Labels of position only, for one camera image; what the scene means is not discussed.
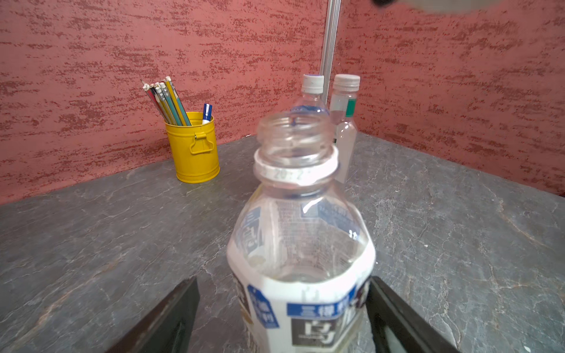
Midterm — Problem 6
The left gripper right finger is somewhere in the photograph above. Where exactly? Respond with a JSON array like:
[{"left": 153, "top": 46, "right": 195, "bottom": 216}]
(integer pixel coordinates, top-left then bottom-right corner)
[{"left": 366, "top": 276, "right": 458, "bottom": 353}]

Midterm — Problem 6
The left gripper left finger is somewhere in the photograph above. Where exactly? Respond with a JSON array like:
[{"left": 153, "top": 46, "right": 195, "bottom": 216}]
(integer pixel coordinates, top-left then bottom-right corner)
[{"left": 108, "top": 277, "right": 200, "bottom": 353}]

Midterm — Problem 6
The small clear bottle white label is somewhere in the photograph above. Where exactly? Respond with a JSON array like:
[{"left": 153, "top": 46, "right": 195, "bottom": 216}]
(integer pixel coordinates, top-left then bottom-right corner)
[{"left": 227, "top": 111, "right": 376, "bottom": 352}]

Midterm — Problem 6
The clear bottle green label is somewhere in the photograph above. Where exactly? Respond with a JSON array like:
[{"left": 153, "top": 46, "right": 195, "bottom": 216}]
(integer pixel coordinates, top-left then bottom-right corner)
[{"left": 330, "top": 89, "right": 358, "bottom": 184}]

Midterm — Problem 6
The clear bottle blue label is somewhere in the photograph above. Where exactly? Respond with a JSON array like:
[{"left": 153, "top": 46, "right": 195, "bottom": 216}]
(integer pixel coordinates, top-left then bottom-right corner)
[{"left": 291, "top": 92, "right": 329, "bottom": 115}]

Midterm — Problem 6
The yellow pencil cup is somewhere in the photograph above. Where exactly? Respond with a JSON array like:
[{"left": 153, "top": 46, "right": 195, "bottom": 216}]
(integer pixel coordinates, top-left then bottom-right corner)
[{"left": 166, "top": 112, "right": 220, "bottom": 184}]

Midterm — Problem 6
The blue marker pen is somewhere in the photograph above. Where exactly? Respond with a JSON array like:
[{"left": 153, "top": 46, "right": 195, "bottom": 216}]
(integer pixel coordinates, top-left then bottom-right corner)
[{"left": 202, "top": 103, "right": 213, "bottom": 124}]

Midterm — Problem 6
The pencils bundle in cup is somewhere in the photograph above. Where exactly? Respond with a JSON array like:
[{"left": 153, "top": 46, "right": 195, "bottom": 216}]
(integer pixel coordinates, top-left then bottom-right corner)
[{"left": 142, "top": 76, "right": 191, "bottom": 126}]

